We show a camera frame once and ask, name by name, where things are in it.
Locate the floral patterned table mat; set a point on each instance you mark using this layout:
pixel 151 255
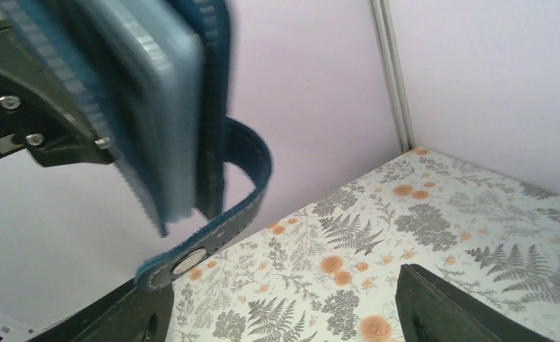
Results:
pixel 329 271

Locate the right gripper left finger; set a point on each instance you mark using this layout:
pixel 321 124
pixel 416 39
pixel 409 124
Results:
pixel 124 315

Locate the aluminium rail frame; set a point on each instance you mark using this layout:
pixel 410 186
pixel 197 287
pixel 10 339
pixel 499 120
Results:
pixel 394 81

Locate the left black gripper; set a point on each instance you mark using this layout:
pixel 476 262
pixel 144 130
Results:
pixel 37 114

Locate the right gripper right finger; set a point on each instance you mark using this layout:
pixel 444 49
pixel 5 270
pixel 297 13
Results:
pixel 431 309

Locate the blue leather card holder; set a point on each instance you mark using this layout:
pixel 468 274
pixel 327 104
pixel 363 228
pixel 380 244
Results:
pixel 152 80

